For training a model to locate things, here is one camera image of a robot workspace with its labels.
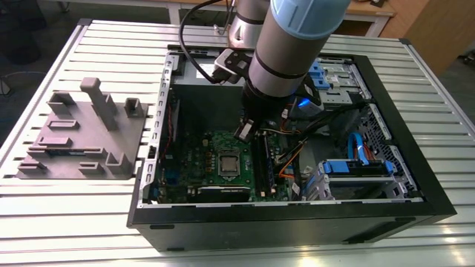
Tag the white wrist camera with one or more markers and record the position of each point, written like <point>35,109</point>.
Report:
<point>226,62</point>
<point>313,107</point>

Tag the blue disk carrier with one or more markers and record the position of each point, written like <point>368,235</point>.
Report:
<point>340,167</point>
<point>321,83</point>

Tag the silver CPU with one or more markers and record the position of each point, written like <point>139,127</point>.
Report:
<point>230,163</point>

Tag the grey metal disk bay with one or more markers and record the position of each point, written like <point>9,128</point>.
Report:
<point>360,180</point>

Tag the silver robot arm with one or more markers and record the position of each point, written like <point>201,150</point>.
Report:
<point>290,55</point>

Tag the grey metal drive cage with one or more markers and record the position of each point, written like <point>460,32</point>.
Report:
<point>336,71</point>

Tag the RAM stick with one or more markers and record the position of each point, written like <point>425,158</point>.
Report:
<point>67,153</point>
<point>272,164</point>

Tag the black graphics card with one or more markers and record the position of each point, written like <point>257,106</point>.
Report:
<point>223,194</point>

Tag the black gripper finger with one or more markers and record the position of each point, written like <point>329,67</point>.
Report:
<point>241,130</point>
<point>251,130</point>

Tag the grey power supply unit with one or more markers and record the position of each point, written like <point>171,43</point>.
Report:
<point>201,105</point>

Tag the blue expansion slot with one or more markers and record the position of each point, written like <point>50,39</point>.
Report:
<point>173,178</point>

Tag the grey parts rack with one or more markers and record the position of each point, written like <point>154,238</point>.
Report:
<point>93,133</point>

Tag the wooden cabinet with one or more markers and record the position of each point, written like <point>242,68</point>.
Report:
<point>445,27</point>

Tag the black RAM slot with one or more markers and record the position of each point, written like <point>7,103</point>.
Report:
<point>259,164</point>
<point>265,164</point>
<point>255,167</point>

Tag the black PC case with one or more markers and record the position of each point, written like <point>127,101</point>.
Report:
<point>259,222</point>

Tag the green motherboard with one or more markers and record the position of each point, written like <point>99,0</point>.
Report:
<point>197,167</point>

